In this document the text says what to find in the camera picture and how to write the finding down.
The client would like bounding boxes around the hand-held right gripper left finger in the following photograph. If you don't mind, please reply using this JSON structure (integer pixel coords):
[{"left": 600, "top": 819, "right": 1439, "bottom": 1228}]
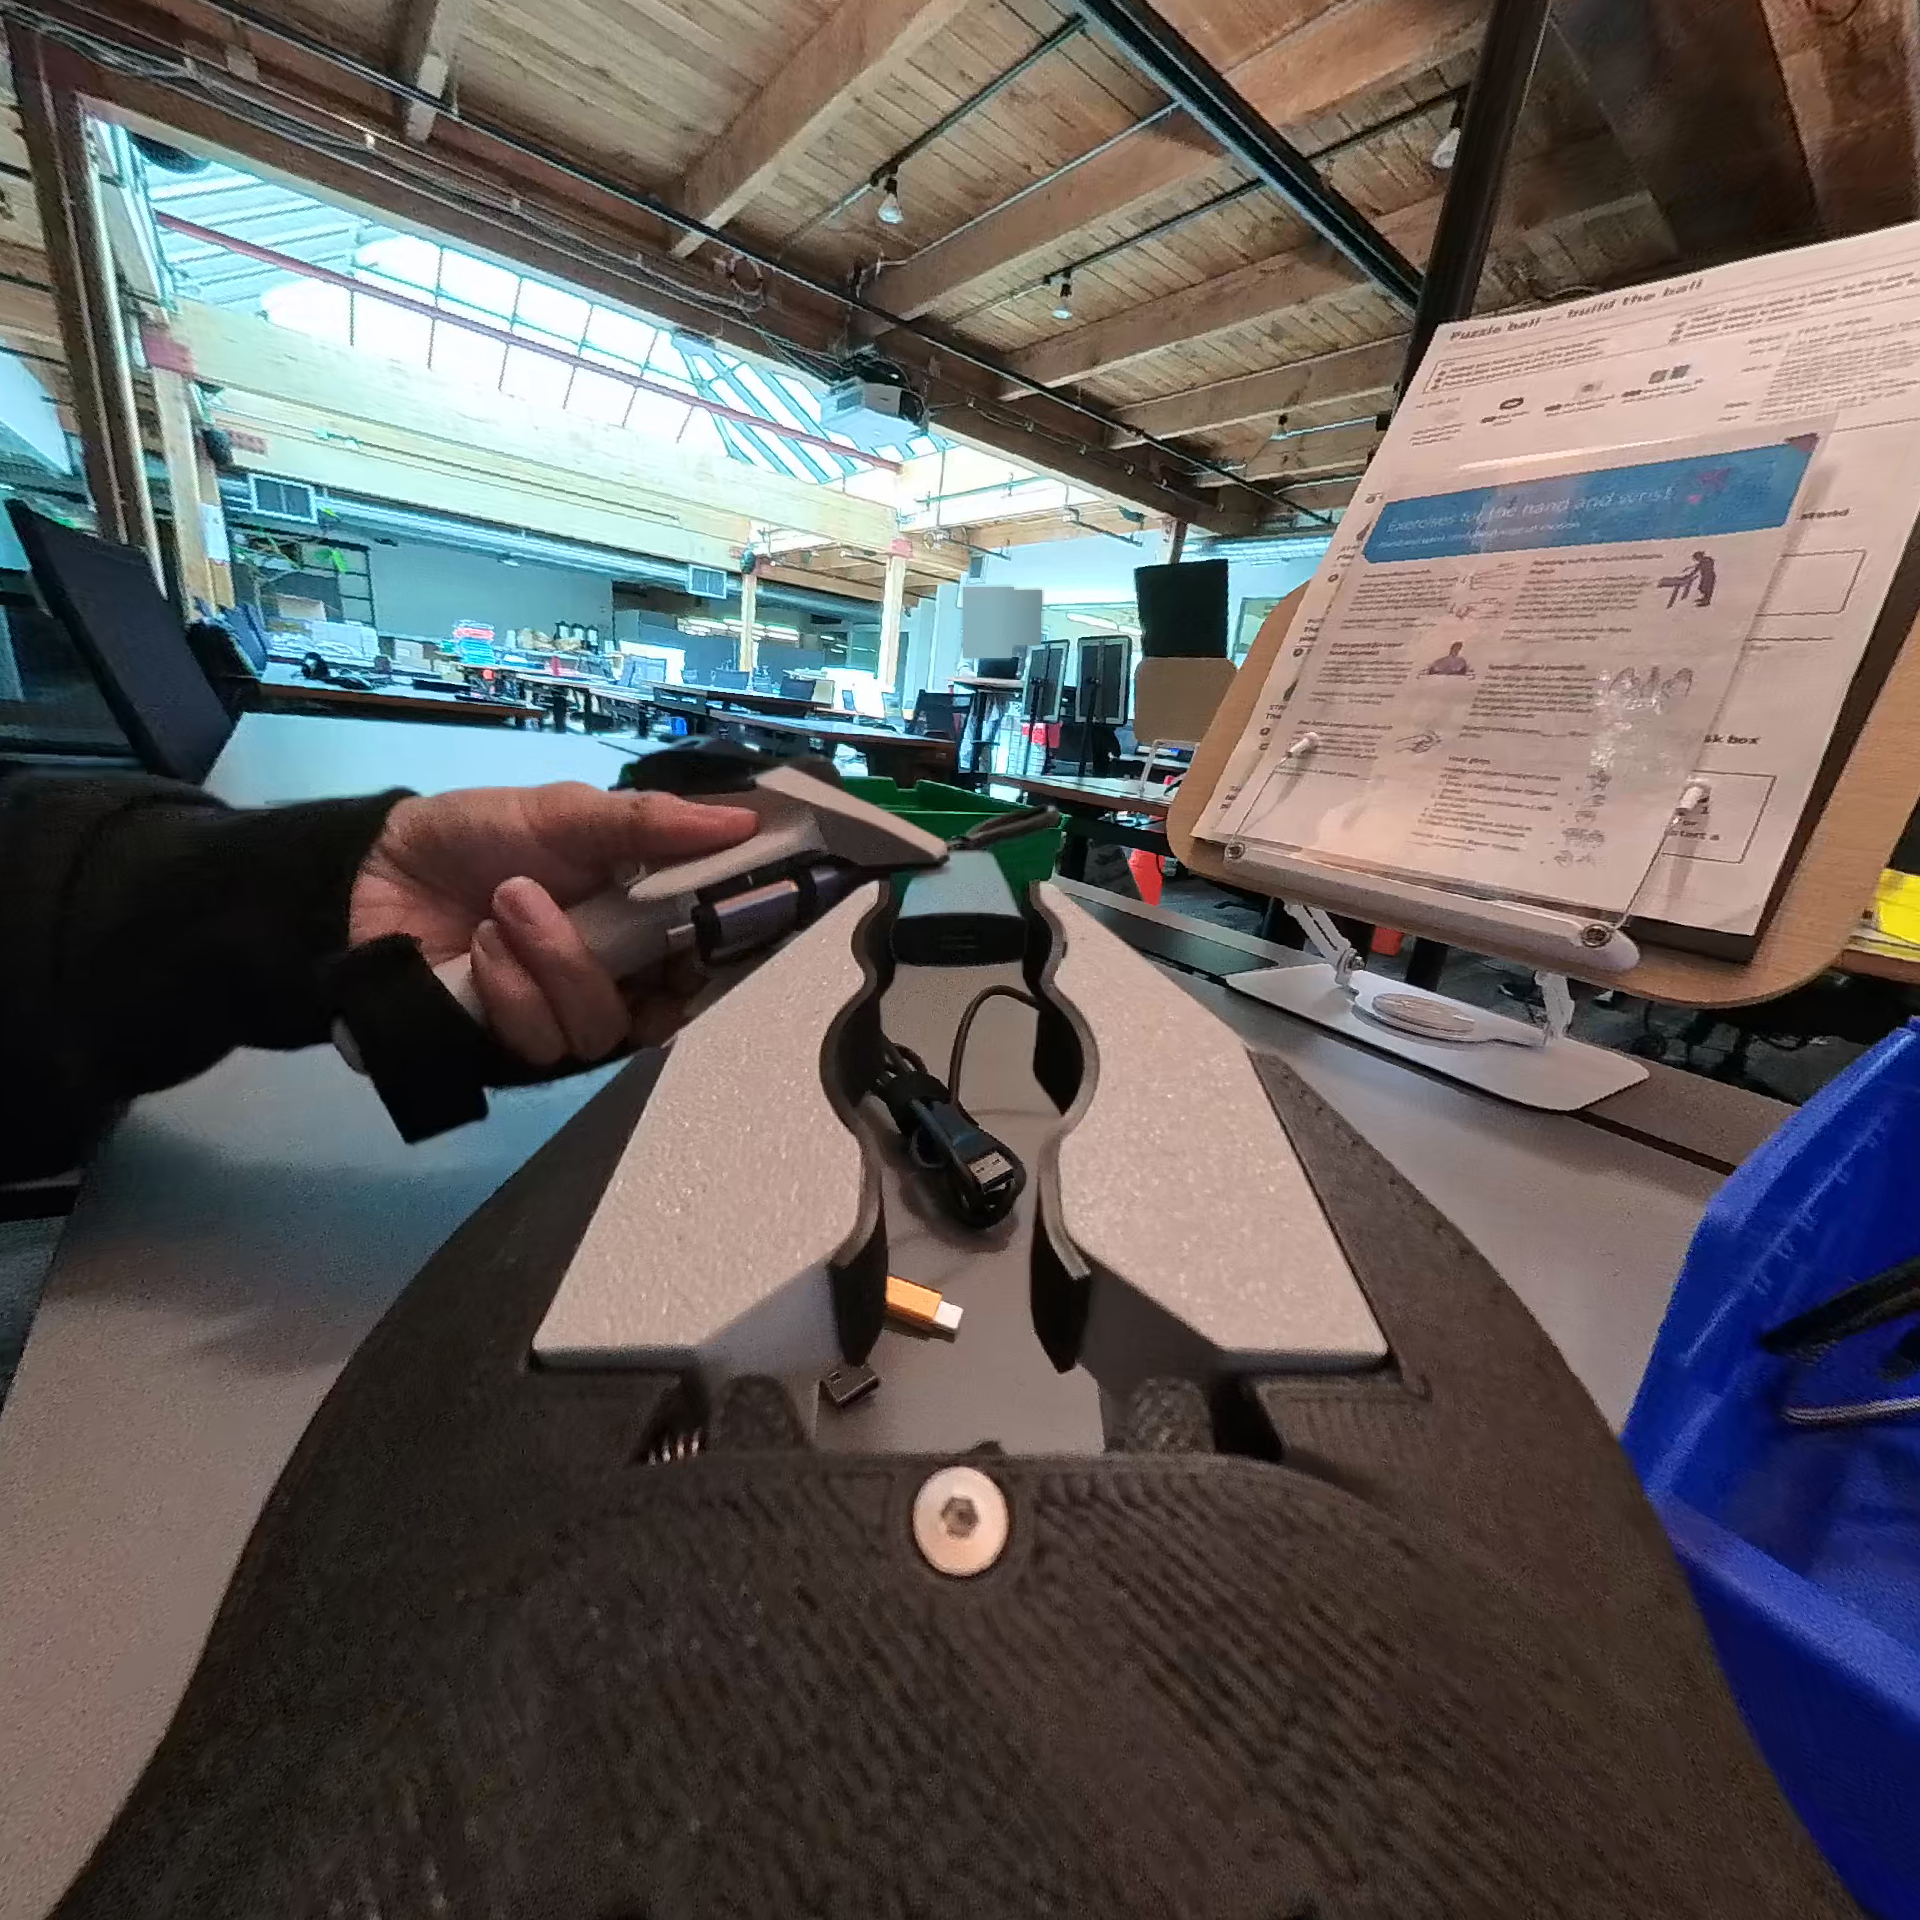
[{"left": 528, "top": 876, "right": 903, "bottom": 1375}]

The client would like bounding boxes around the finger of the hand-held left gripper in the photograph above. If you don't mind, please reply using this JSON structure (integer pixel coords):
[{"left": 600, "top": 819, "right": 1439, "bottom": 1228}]
[{"left": 755, "top": 766, "right": 953, "bottom": 873}]

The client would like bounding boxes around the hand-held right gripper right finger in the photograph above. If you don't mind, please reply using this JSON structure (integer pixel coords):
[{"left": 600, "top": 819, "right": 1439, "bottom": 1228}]
[{"left": 1027, "top": 879, "right": 1394, "bottom": 1375}]

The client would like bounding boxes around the green plastic bin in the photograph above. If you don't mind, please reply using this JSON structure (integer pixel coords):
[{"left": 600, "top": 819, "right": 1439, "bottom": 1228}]
[{"left": 833, "top": 772, "right": 1069, "bottom": 890}]

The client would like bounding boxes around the short black hub cable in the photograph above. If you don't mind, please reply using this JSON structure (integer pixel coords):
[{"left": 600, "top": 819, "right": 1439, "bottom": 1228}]
[{"left": 690, "top": 867, "right": 1057, "bottom": 1089}]

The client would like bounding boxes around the grey metal USB hub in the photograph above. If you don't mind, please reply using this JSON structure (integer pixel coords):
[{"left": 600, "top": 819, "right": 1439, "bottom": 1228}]
[{"left": 891, "top": 867, "right": 1034, "bottom": 966}]

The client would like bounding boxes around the black USB cable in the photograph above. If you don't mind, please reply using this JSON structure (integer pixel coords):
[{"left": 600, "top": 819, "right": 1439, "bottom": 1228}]
[{"left": 821, "top": 1039, "right": 1034, "bottom": 1409}]

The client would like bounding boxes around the blue plastic bin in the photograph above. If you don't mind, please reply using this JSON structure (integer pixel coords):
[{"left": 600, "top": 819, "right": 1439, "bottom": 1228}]
[{"left": 1620, "top": 1019, "right": 1920, "bottom": 1920}]

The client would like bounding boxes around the person's left forearm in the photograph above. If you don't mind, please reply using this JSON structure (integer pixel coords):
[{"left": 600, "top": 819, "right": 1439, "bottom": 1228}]
[{"left": 0, "top": 769, "right": 501, "bottom": 1186}]

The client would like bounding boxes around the grey desk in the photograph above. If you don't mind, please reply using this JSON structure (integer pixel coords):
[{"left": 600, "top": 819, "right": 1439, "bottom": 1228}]
[{"left": 0, "top": 870, "right": 1920, "bottom": 1920}]

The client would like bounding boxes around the person's left hand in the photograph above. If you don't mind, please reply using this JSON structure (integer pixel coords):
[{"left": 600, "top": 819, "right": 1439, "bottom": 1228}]
[{"left": 351, "top": 779, "right": 762, "bottom": 1067}]

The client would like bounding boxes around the neighbouring grey table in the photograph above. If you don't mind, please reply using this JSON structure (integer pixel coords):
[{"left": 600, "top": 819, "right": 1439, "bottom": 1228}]
[{"left": 201, "top": 708, "right": 682, "bottom": 817}]

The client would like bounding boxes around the cardboard panel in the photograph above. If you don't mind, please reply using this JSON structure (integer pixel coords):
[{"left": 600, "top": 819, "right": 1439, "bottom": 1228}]
[{"left": 1137, "top": 655, "right": 1237, "bottom": 745}]

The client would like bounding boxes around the black monitor panel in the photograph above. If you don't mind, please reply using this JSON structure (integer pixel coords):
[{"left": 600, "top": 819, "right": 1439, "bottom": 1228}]
[{"left": 1137, "top": 561, "right": 1232, "bottom": 663}]

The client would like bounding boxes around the wooden document stand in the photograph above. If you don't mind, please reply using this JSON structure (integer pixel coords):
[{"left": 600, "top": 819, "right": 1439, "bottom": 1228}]
[{"left": 1169, "top": 222, "right": 1920, "bottom": 1115}]

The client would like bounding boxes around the dark angled monitor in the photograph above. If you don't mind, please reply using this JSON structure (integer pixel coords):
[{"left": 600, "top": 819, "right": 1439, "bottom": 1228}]
[{"left": 0, "top": 499, "right": 241, "bottom": 783}]

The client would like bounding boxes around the black metal pole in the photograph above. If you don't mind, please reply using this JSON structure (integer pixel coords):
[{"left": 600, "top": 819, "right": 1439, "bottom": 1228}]
[{"left": 1402, "top": 0, "right": 1555, "bottom": 379}]

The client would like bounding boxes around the black desk cable flap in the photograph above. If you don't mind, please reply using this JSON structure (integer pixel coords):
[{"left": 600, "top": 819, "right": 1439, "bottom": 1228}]
[{"left": 1057, "top": 885, "right": 1297, "bottom": 980}]

